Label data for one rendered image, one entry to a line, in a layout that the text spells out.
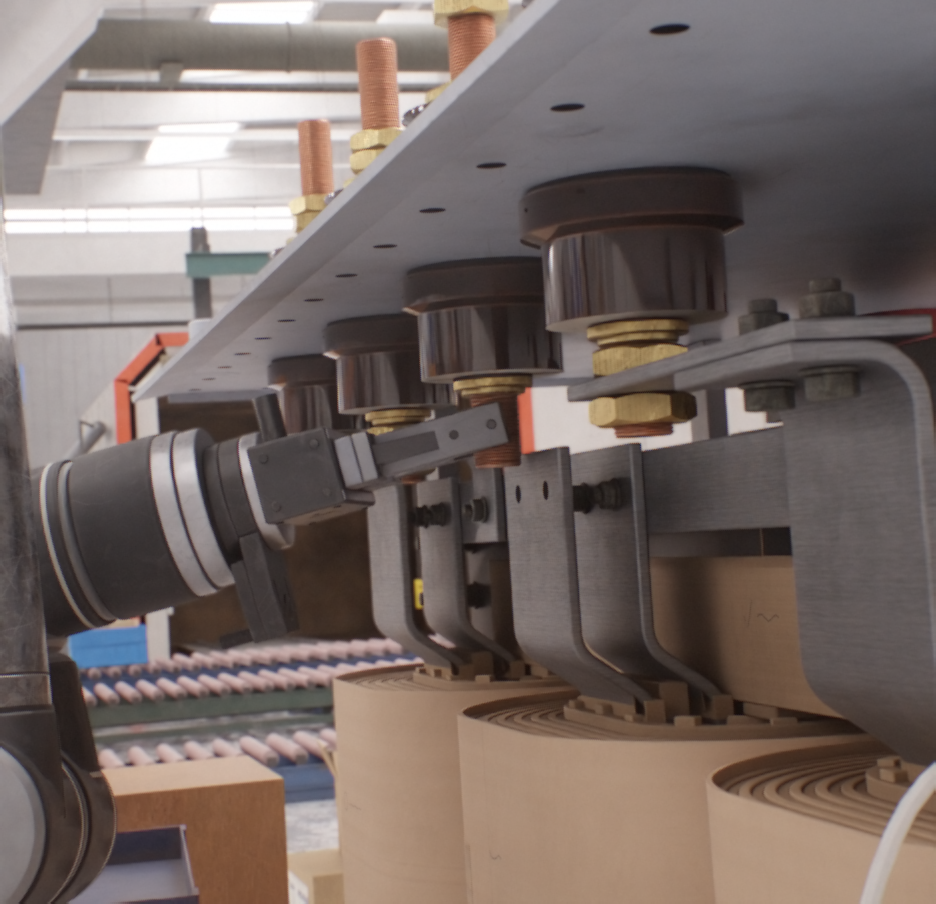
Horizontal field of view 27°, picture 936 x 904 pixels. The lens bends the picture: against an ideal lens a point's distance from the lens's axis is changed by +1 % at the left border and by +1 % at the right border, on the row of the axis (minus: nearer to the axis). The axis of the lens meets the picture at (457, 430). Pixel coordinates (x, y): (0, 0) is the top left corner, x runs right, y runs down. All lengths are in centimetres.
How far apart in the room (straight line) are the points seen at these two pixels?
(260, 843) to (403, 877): 85
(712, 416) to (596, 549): 58
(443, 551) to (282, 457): 48
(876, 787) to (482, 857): 42
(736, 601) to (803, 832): 40
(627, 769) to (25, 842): 32
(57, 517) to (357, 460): 19
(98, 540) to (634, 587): 32
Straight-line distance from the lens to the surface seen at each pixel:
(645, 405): 95
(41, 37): 1197
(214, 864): 238
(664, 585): 129
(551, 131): 84
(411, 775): 153
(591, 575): 126
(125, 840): 214
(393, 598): 162
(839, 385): 76
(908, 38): 74
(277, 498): 118
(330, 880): 430
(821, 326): 74
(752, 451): 103
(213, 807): 237
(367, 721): 158
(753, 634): 116
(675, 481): 113
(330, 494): 117
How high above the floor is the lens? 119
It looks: 3 degrees up
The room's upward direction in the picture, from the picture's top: 4 degrees counter-clockwise
